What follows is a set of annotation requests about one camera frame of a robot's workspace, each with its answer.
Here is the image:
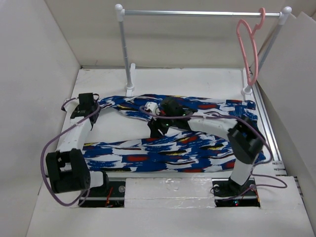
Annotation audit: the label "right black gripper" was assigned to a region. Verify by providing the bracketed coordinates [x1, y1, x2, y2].
[147, 109, 175, 139]

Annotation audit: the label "blue patterned trousers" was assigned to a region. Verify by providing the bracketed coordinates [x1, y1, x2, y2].
[83, 94, 258, 173]

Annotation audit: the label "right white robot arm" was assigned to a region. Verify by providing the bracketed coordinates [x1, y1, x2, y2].
[143, 97, 265, 195]

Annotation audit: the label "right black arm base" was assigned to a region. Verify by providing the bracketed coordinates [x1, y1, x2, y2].
[210, 178, 260, 208]

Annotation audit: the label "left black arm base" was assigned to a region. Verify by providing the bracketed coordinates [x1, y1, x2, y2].
[78, 178, 126, 208]

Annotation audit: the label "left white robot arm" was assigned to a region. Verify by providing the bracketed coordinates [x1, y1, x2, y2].
[45, 93, 110, 196]

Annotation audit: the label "pink plastic hanger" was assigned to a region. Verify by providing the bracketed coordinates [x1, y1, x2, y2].
[236, 7, 266, 86]

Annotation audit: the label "white clothes rack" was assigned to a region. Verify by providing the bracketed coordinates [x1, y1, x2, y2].
[115, 3, 292, 99]

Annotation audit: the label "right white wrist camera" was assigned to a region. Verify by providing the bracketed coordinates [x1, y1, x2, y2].
[145, 102, 160, 116]

